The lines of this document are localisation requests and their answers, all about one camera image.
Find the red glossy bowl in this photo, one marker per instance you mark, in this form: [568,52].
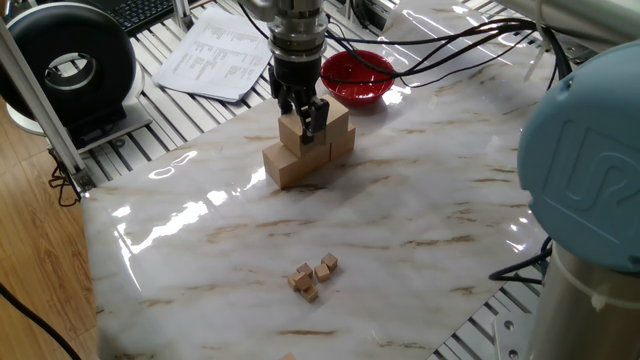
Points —
[360,80]

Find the black computer keyboard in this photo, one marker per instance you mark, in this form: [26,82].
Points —
[140,12]

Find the white marble pattern board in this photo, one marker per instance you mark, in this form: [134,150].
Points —
[350,225]

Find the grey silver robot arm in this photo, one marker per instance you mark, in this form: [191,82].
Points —
[585,160]

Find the small wooden cube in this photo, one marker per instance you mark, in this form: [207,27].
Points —
[329,261]
[305,269]
[322,272]
[300,281]
[310,294]

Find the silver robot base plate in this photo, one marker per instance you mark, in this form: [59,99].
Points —
[507,340]

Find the short metal upright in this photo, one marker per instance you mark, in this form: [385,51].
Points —
[182,15]

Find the large wooden cube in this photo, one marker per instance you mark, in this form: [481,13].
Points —
[288,356]
[345,142]
[317,157]
[292,135]
[337,120]
[282,167]

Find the white wrist mount housing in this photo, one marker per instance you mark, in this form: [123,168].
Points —
[260,7]

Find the white printed paper stack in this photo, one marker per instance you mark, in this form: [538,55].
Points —
[210,60]

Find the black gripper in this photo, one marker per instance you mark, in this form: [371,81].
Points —
[297,75]

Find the aluminium frame post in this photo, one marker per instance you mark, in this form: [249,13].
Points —
[45,115]

